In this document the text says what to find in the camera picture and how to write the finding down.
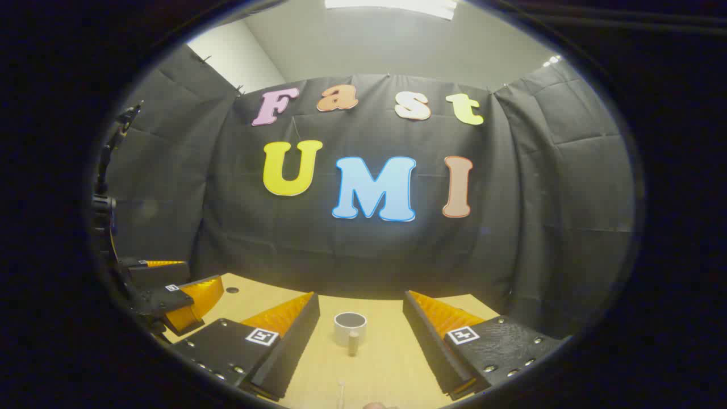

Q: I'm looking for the wooden desktop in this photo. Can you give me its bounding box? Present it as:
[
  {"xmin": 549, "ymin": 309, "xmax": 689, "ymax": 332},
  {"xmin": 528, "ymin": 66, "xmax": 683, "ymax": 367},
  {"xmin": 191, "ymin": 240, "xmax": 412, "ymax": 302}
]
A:
[{"xmin": 162, "ymin": 273, "xmax": 502, "ymax": 409}]

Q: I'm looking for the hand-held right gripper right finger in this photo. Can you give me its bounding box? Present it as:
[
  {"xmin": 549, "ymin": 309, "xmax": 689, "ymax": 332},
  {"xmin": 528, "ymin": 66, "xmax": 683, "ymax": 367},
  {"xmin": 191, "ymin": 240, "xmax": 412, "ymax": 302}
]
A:
[{"xmin": 402, "ymin": 290, "xmax": 569, "ymax": 400}]

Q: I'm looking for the white cup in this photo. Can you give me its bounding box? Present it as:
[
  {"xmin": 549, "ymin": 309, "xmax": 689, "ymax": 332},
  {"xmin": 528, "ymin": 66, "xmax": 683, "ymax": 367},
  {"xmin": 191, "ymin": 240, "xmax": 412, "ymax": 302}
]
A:
[{"xmin": 333, "ymin": 311, "xmax": 368, "ymax": 348}]

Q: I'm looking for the ceiling light panel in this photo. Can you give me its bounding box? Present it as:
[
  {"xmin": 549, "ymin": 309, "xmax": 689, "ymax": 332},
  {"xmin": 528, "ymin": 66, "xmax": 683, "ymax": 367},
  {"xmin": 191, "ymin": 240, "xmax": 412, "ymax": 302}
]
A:
[{"xmin": 324, "ymin": 0, "xmax": 458, "ymax": 21}]

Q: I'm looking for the black backdrop cloth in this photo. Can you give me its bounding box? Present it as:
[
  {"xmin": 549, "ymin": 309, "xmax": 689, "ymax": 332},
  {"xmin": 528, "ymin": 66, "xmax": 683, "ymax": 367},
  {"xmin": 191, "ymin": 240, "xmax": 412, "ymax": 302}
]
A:
[{"xmin": 105, "ymin": 44, "xmax": 638, "ymax": 341}]

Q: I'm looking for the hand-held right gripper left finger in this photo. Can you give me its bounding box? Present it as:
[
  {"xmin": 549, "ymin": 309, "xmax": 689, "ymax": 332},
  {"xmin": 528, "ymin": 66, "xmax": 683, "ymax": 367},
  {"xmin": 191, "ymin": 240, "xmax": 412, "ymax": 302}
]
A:
[{"xmin": 170, "ymin": 291, "xmax": 320, "ymax": 402}]

